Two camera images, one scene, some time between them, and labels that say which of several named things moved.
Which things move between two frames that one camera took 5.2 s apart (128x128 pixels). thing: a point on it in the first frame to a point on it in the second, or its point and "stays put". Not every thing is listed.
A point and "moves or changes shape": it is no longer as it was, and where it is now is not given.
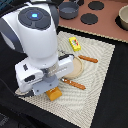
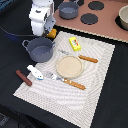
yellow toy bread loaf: (53, 93) moves or changes shape
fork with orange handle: (73, 83) stays put
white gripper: (37, 79) to (42, 17)
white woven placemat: (80, 95) stays put
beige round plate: (78, 69) stays put
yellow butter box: (74, 43) stays put
